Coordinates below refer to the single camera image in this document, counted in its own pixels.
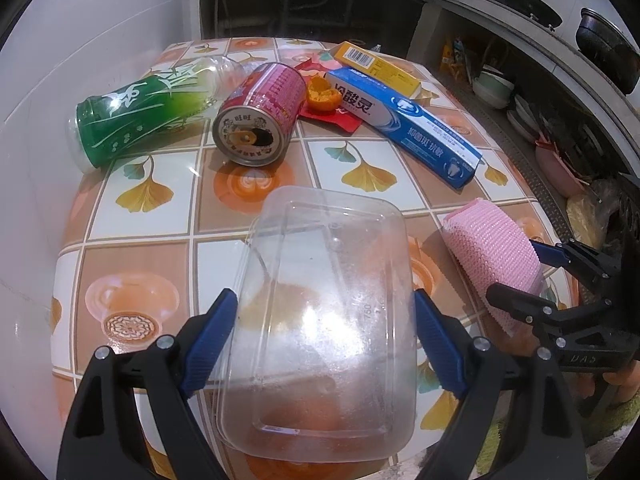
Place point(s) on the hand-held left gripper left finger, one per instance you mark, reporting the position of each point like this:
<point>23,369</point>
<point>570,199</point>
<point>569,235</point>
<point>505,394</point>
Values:
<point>210,340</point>

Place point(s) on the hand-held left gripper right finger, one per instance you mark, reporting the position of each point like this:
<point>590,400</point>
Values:
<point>440,345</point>

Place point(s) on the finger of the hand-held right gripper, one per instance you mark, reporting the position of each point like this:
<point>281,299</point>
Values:
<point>550,255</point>
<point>520,302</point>

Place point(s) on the pink scrubbing cloth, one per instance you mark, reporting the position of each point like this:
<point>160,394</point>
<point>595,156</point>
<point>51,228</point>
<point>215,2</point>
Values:
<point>490,245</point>

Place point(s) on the clear plastic food container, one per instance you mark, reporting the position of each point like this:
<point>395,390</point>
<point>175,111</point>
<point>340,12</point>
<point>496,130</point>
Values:
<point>320,320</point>

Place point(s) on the green plastic bottle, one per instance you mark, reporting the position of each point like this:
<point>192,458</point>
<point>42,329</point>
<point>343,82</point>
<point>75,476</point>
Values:
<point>140,115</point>

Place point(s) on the red snack packet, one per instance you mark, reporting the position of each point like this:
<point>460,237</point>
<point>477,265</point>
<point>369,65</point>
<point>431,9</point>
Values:
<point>345,117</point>

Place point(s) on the person's right hand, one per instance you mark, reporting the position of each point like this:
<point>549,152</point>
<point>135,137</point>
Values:
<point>625,382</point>

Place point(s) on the pink plastic basin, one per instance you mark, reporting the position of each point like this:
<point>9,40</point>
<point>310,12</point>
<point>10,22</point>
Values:
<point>557,170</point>

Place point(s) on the ginkgo print table cover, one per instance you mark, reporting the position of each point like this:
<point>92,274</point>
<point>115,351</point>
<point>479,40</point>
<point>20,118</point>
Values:
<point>150,240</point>

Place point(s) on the stack of plates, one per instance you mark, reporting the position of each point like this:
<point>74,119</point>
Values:
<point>522,120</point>

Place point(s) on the stack of green bowls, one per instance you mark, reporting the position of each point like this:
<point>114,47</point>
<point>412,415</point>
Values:
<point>492,90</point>

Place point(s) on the blue toothpaste box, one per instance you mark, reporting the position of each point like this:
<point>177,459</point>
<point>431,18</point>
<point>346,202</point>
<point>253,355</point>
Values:
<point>410,125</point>

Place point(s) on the black cooking pot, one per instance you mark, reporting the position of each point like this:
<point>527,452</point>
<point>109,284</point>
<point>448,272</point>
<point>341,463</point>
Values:
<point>607,45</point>

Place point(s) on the yellow packet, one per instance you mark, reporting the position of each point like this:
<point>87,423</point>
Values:
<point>450,57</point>

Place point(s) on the yellow cardboard box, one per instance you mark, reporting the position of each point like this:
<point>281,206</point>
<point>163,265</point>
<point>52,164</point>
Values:
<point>385,72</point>

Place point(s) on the red drink can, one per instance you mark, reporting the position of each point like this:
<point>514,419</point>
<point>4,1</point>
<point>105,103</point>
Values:
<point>265,100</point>

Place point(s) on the orange peel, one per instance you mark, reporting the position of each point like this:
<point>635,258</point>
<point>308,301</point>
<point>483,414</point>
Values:
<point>322,95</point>

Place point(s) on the grey concrete kitchen counter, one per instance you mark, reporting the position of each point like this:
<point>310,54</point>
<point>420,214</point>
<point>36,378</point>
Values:
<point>450,0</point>

